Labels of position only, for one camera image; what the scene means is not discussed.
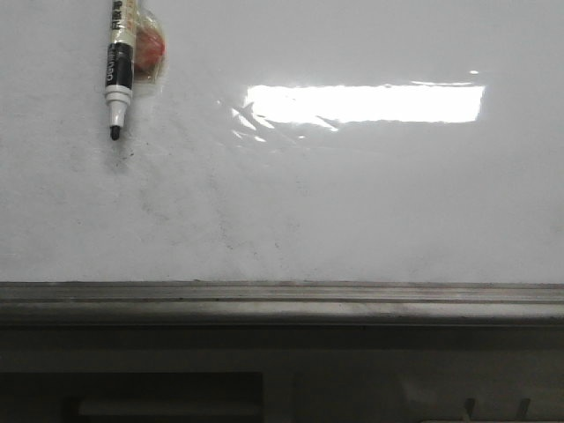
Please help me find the white black whiteboard marker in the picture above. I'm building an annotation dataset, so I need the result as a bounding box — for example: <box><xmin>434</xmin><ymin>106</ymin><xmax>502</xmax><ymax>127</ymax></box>
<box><xmin>103</xmin><ymin>0</ymin><xmax>169</xmax><ymax>143</ymax></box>

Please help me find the white whiteboard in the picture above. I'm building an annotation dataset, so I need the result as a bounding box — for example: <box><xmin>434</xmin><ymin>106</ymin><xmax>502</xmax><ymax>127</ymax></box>
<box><xmin>1</xmin><ymin>1</ymin><xmax>563</xmax><ymax>283</ymax></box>

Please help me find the grey aluminium marker tray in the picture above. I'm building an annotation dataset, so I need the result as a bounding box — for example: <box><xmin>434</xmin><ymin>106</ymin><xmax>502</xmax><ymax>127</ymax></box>
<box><xmin>1</xmin><ymin>281</ymin><xmax>563</xmax><ymax>326</ymax></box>

